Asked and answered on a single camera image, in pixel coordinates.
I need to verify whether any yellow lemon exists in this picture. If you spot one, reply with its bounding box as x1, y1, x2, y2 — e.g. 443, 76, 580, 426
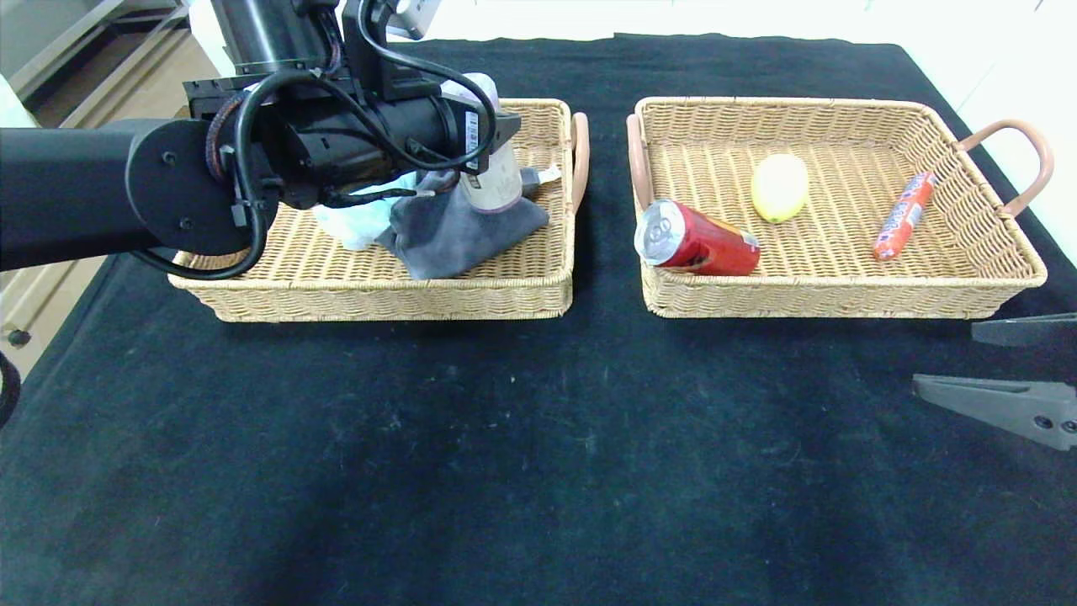
751, 154, 810, 225

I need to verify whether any orange sausage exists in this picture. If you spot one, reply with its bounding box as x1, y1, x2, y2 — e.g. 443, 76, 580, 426
872, 173, 938, 262

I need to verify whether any white table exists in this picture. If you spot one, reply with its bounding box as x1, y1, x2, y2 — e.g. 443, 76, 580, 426
189, 0, 952, 85

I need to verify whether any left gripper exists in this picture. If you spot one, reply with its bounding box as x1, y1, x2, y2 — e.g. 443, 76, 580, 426
394, 95, 522, 176

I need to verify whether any black braided cable loop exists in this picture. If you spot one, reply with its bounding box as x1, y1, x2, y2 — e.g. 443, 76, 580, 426
0, 350, 23, 428

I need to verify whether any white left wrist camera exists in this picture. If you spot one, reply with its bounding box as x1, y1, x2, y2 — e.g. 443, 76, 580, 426
394, 0, 443, 41

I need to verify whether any rectangular wicker basket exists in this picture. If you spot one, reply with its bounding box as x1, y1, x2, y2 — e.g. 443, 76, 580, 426
626, 97, 1055, 321
167, 98, 592, 323

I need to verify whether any light blue bath sponge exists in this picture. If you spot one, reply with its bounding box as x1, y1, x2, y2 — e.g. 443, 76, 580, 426
313, 171, 419, 252

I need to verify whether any wooden rack on wheels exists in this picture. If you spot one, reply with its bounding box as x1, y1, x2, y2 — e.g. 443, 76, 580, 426
0, 252, 110, 349

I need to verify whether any black table cloth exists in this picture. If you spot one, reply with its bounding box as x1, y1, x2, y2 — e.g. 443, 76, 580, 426
0, 34, 1077, 606

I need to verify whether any red soda can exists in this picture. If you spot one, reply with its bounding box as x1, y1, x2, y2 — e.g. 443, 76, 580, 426
633, 199, 761, 278

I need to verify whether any grey microfibre cloth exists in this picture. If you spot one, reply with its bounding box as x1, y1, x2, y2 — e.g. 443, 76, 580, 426
374, 164, 563, 281

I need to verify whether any purple trash bag roll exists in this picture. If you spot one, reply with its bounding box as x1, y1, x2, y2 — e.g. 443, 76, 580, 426
457, 72, 526, 214

